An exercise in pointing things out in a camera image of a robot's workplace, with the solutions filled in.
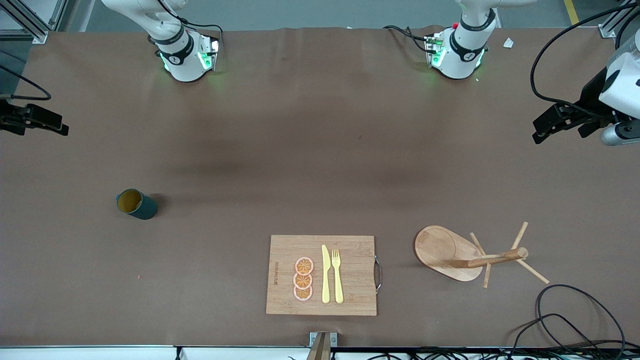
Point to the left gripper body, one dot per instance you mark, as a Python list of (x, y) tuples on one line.
[(591, 101)]

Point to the dark green ribbed cup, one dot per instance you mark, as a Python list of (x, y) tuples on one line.
[(145, 207)]

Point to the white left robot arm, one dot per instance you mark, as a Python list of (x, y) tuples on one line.
[(460, 55)]

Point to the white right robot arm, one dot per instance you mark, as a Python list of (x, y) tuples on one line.
[(180, 57)]

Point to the wooden cup rack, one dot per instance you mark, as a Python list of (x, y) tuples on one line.
[(437, 247)]

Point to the white paper scrap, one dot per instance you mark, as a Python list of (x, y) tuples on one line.
[(508, 43)]

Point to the bamboo cutting board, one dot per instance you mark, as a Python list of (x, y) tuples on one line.
[(350, 270)]

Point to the yellow plastic fork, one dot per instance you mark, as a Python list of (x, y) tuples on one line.
[(338, 280)]

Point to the yellow plastic knife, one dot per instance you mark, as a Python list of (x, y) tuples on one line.
[(326, 275)]

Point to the orange slice toy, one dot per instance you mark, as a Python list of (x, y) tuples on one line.
[(303, 293), (304, 266), (302, 281)]

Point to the aluminium frame profile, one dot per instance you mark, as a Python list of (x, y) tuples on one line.
[(35, 32), (607, 30)]

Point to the white table edge rail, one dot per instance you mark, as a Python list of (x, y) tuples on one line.
[(75, 354)]

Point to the metal edge bracket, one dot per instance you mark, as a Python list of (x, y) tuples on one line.
[(322, 345)]

